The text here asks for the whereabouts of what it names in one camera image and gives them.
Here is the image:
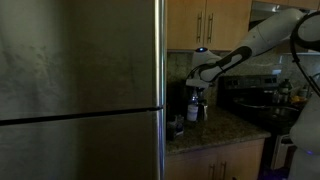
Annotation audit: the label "black stove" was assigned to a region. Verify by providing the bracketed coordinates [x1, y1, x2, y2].
[216, 74, 303, 172]

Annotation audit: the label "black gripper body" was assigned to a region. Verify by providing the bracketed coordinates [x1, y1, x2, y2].
[190, 86, 209, 98]

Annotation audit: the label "wooden lower cabinet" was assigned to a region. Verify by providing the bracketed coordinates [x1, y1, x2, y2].
[165, 137, 267, 180]

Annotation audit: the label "white container with blue label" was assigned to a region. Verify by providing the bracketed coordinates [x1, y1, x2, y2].
[174, 114, 185, 136]

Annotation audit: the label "steel range hood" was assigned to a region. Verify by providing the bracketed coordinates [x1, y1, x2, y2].
[248, 1, 320, 24]

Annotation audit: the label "dark jar beside stove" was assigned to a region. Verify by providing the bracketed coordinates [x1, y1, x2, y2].
[277, 78, 293, 105]

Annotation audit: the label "metal cabinet handle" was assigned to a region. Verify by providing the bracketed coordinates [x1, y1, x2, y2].
[208, 162, 216, 180]
[206, 12, 215, 45]
[196, 11, 204, 44]
[219, 161, 228, 180]

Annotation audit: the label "glass bottle with white label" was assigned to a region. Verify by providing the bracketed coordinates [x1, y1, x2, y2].
[186, 89, 200, 123]

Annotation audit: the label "wooden upper cabinet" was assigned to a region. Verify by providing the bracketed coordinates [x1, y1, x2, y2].
[166, 0, 254, 52]

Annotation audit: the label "metal upper cabinet handle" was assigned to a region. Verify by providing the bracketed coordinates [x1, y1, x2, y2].
[196, 11, 204, 44]
[206, 12, 215, 45]

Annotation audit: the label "wooden cabinet above hood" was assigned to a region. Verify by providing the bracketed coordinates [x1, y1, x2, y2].
[252, 0, 320, 10]

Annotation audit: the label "stainless steel fridge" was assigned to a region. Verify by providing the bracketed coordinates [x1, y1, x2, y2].
[0, 0, 167, 180]

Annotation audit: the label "black air fryer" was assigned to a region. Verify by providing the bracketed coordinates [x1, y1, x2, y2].
[167, 79, 210, 122]

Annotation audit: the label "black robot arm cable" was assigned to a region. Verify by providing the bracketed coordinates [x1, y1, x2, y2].
[289, 11, 320, 99]

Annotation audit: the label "yellow items beside stove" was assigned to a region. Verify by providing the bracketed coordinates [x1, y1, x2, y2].
[291, 85, 310, 102]

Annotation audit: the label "metal lower cabinet handle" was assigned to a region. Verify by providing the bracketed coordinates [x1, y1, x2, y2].
[219, 161, 228, 180]
[208, 162, 216, 180]

